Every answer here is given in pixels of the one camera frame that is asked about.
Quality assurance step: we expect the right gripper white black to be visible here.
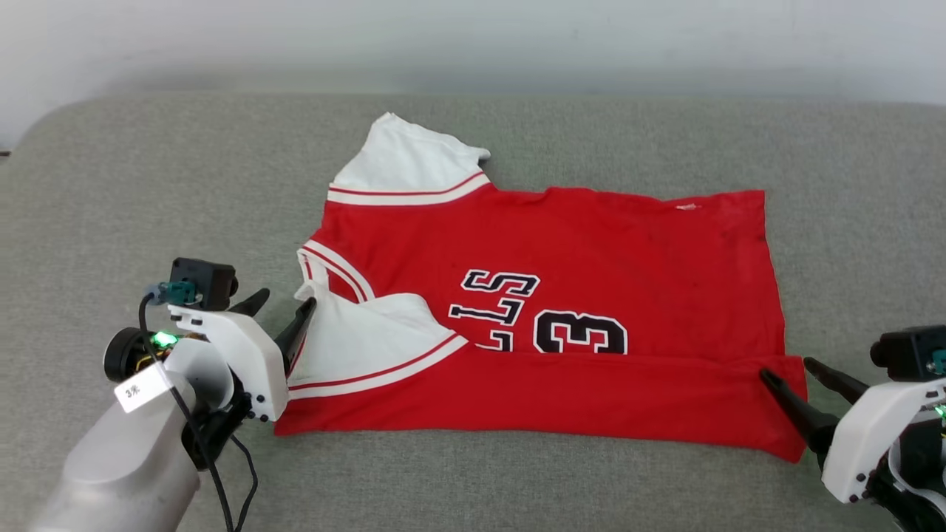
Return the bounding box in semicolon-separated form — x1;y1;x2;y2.
760;358;946;504

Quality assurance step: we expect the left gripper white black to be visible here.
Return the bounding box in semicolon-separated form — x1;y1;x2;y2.
103;288;319;471

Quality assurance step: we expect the red and white basketball jersey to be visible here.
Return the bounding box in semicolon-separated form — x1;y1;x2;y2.
275;112;808;464

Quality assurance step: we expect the grey fabric sofa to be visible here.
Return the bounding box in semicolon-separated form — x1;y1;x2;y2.
0;92;946;532

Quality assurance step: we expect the left camera cable teal plug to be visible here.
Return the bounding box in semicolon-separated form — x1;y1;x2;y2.
139;279;237;532

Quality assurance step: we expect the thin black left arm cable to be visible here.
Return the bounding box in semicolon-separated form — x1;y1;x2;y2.
222;432;260;532

